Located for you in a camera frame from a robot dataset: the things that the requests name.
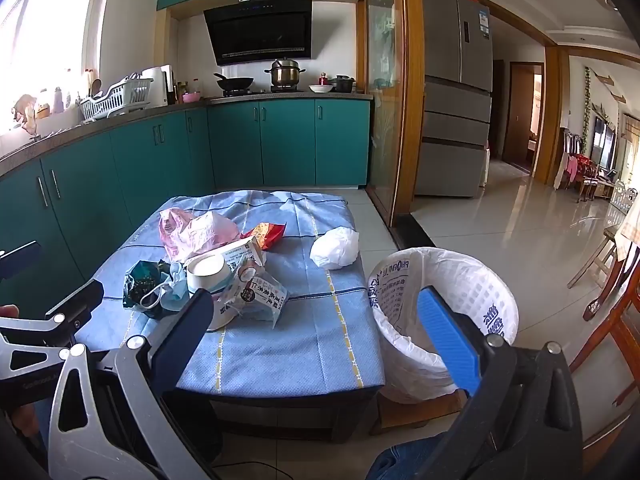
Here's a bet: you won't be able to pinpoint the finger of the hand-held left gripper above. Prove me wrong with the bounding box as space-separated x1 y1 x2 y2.
0 280 104 401
0 241 42 281

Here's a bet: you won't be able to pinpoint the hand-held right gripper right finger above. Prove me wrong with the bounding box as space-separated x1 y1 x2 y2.
417 286 583 480

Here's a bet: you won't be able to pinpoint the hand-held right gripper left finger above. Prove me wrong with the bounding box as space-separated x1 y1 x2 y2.
47 287 223 480

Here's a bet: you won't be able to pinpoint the light blue textured cloth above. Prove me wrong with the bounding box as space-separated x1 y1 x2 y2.
140 262 193 313

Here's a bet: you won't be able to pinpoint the white sack with blue characters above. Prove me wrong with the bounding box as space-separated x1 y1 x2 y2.
367 246 519 405

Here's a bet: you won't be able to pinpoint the white paper bowl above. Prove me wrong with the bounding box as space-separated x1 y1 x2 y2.
186 252 236 295

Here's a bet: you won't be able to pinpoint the green leafy vegetable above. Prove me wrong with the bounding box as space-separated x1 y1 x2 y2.
123 259 173 318

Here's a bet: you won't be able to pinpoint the clear printed plastic wrapper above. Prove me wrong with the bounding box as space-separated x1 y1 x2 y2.
210 265 290 331

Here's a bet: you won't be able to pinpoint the printed carton box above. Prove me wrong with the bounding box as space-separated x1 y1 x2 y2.
215 237 267 281

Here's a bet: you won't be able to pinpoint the pink plastic bag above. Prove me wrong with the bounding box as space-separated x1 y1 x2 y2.
159 207 242 262

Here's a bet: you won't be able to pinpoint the red snack packet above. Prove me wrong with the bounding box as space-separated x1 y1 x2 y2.
241 222 287 252

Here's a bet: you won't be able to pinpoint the white plastic bag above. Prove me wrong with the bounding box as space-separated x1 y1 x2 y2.
310 226 361 271

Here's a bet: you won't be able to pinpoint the wooden stand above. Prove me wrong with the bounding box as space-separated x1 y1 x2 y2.
370 390 468 436

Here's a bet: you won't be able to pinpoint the blue checked tablecloth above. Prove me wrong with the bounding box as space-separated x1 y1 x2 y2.
75 190 387 396

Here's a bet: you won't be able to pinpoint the person's blue jeans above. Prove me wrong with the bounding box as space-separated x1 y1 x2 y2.
365 437 453 480

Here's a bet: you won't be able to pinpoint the dark wooden table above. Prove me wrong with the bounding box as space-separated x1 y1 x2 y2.
207 385 381 443

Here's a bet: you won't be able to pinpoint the grey kitchen countertop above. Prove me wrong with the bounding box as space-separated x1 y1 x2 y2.
0 91 373 176

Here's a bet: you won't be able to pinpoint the wooden chair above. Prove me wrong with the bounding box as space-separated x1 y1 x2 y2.
567 230 640 401

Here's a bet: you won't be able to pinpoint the white dish rack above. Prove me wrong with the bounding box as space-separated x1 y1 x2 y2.
80 74 154 122

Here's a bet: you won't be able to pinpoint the teal lower kitchen cabinets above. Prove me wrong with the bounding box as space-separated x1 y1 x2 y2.
0 99 372 311

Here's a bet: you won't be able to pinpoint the wooden chairs with red cushions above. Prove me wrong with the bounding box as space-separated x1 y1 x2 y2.
562 127 617 204

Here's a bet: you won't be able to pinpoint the white kitchen appliance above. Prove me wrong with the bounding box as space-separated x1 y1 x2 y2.
141 65 175 107

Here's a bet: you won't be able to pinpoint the kitchen window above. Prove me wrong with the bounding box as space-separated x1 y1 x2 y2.
0 0 108 136

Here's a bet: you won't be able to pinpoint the silver refrigerator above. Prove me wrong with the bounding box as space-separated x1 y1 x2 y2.
415 0 493 198

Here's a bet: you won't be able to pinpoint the brown wooden door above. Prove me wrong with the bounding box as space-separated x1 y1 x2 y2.
502 61 544 176

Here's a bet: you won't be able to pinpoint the wooden framed glass door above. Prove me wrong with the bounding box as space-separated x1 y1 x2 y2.
365 0 426 226

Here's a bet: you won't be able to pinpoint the black gas stove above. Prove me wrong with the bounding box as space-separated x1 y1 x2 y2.
222 86 305 97

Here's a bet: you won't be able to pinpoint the black wok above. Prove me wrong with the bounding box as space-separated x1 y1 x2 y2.
214 73 255 92

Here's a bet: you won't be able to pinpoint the steel stock pot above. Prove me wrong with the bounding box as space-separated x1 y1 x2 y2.
265 58 307 87

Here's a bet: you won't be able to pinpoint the black range hood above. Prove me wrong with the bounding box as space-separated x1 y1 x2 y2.
203 0 313 67

